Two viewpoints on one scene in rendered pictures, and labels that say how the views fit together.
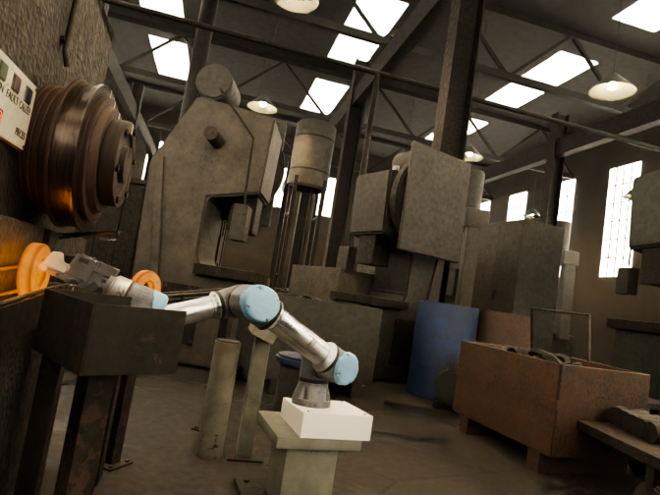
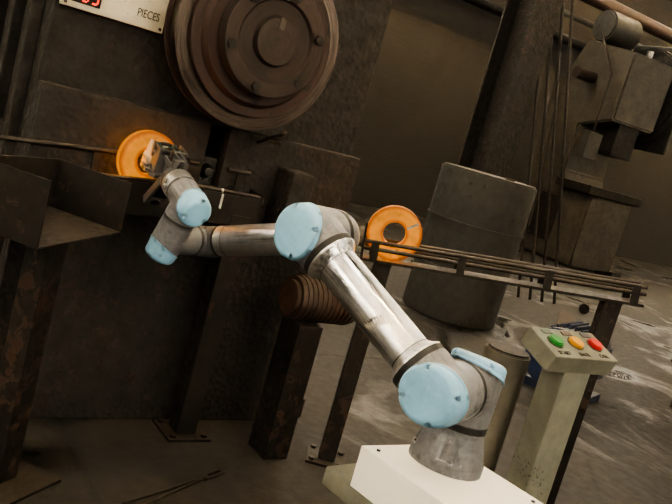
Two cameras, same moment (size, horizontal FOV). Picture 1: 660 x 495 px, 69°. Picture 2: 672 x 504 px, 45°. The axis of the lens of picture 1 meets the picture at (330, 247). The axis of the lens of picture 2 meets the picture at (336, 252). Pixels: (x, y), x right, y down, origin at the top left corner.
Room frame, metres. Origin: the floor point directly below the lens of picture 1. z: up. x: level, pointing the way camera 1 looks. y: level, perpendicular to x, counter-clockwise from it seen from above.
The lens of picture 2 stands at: (0.99, -1.34, 0.99)
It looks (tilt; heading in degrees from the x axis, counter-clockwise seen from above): 9 degrees down; 67
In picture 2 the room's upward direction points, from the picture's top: 16 degrees clockwise
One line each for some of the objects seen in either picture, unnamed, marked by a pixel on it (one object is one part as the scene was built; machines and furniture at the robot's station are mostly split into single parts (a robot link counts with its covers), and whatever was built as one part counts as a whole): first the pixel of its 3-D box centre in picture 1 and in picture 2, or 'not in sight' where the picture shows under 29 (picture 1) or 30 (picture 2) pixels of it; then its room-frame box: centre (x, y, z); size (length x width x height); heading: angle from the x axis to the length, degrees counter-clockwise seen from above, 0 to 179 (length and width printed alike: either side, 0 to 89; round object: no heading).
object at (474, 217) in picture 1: (462, 262); not in sight; (8.84, -2.46, 1.74); 1.10 x 0.70 x 3.48; 3
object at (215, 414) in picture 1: (218, 397); (480, 439); (2.27, 0.40, 0.26); 0.12 x 0.12 x 0.52
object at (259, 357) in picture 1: (254, 388); (539, 451); (2.35, 0.25, 0.31); 0.24 x 0.16 x 0.62; 13
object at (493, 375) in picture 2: (317, 360); (469, 386); (1.90, -0.02, 0.54); 0.13 x 0.12 x 0.14; 36
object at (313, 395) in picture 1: (312, 391); (452, 440); (1.90, -0.02, 0.43); 0.15 x 0.15 x 0.10
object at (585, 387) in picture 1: (541, 400); not in sight; (3.24, -1.54, 0.33); 0.93 x 0.73 x 0.66; 20
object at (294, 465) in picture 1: (300, 469); not in sight; (1.90, -0.02, 0.13); 0.40 x 0.40 x 0.26; 20
